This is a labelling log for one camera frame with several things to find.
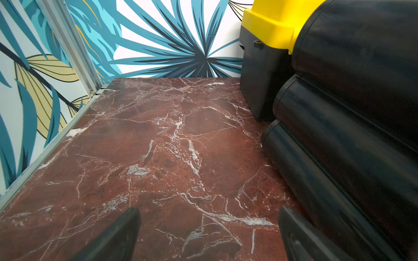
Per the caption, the aluminium left corner post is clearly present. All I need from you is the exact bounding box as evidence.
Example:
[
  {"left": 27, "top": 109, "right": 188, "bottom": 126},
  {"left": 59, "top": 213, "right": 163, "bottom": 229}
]
[{"left": 37, "top": 0, "right": 102, "bottom": 97}]

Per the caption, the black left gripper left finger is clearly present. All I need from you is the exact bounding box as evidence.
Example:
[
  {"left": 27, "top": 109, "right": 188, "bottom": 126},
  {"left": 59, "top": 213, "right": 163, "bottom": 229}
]
[{"left": 70, "top": 208, "right": 141, "bottom": 261}]

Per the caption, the yellow black toolbox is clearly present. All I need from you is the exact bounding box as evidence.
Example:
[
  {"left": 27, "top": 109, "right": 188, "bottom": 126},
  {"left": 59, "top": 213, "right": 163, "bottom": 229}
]
[{"left": 239, "top": 0, "right": 323, "bottom": 121}]

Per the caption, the black drawer cabinet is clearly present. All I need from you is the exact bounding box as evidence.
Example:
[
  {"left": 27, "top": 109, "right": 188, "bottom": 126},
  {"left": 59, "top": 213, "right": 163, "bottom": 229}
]
[{"left": 261, "top": 1, "right": 418, "bottom": 261}]

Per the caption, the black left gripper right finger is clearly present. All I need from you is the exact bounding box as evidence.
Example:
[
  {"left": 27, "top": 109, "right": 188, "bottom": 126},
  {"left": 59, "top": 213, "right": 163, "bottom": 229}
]
[{"left": 278, "top": 206, "right": 352, "bottom": 261}]

